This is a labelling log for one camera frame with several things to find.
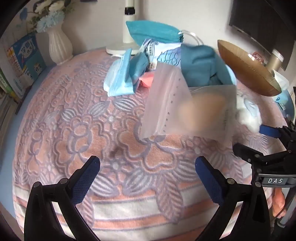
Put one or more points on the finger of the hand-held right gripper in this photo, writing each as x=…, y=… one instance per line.
x=245, y=151
x=269, y=131

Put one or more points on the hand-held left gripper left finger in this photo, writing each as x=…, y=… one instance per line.
x=85, y=180

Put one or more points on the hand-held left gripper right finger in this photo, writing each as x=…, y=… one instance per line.
x=208, y=183

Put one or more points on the white fluffy packet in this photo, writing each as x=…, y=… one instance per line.
x=248, y=113

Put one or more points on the gold ribbed bowl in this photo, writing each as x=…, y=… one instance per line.
x=249, y=71

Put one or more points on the frosted plastic bag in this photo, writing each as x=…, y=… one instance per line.
x=166, y=104

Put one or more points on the blue face mask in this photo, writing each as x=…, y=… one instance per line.
x=118, y=78
x=138, y=64

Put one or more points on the coral pink cloth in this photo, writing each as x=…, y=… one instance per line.
x=146, y=80

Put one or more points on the white blue printed packet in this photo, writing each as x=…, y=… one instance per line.
x=170, y=58

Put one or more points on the teal towel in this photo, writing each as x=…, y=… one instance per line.
x=150, y=30

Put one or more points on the person's right hand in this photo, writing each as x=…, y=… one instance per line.
x=278, y=201

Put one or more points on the pink floral blanket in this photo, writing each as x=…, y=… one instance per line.
x=69, y=129

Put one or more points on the gold thermos bottle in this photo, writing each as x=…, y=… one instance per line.
x=275, y=59

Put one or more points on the dark monitor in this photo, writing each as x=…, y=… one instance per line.
x=261, y=18

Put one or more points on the row of books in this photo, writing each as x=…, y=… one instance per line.
x=9, y=85

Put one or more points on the blue cover book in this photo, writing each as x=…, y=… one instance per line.
x=27, y=58

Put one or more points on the white ribbed vase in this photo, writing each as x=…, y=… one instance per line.
x=59, y=46

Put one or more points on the white desk lamp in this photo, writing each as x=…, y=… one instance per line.
x=129, y=27

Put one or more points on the blue white flower bouquet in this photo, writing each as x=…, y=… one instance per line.
x=50, y=19

